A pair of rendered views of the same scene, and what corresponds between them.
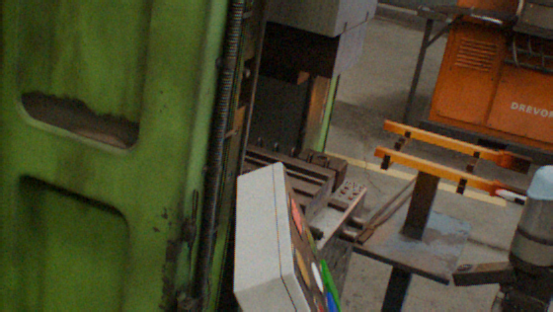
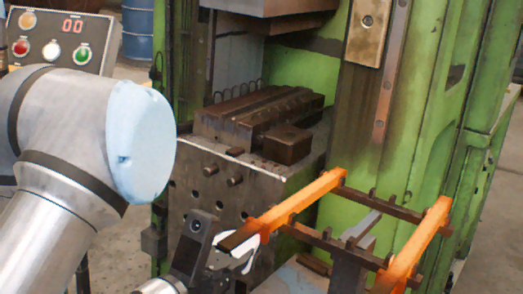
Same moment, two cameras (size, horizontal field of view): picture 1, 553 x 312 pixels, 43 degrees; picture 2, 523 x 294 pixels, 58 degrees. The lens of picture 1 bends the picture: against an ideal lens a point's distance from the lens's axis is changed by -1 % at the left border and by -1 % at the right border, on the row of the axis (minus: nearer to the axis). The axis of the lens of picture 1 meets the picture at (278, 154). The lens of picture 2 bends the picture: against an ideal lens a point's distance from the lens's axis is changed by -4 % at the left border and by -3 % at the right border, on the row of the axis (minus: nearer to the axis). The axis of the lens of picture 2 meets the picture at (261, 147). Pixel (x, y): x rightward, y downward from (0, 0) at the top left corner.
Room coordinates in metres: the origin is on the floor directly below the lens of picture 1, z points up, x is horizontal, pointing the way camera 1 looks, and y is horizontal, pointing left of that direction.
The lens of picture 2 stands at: (1.85, -1.30, 1.44)
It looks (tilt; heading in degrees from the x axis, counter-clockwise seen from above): 23 degrees down; 103
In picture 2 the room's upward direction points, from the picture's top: 6 degrees clockwise
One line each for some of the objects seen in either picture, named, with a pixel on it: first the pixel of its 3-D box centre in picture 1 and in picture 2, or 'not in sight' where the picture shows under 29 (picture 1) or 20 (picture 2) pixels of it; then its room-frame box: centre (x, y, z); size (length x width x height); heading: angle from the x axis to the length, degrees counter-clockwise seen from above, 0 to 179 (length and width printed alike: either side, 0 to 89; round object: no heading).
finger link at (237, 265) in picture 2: not in sight; (232, 260); (1.68, -0.67, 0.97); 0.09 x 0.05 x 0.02; 66
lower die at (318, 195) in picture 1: (238, 171); (263, 111); (1.53, 0.09, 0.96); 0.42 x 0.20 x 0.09; 71
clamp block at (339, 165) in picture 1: (320, 170); (288, 144); (1.65, -0.11, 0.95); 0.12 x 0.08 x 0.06; 71
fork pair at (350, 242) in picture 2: (434, 153); (362, 216); (1.87, -0.44, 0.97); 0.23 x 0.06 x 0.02; 70
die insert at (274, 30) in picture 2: (245, 52); (288, 18); (1.57, 0.12, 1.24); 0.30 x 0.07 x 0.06; 71
